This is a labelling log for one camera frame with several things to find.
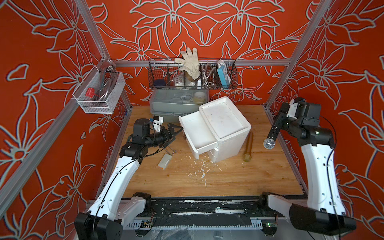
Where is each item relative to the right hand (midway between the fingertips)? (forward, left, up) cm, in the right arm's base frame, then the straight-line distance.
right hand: (274, 115), depth 69 cm
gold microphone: (-6, +5, -30) cm, 32 cm away
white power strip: (+31, +48, -3) cm, 57 cm away
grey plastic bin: (+25, +55, -16) cm, 62 cm away
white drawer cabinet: (-1, +25, -10) cm, 27 cm away
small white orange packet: (-10, +56, -32) cm, 65 cm away
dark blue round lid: (+34, +61, -6) cm, 70 cm away
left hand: (-7, +45, -5) cm, 46 cm away
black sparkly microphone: (-11, +3, -7) cm, 13 cm away
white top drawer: (+2, +36, -20) cm, 41 cm away
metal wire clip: (-4, +50, -29) cm, 58 cm away
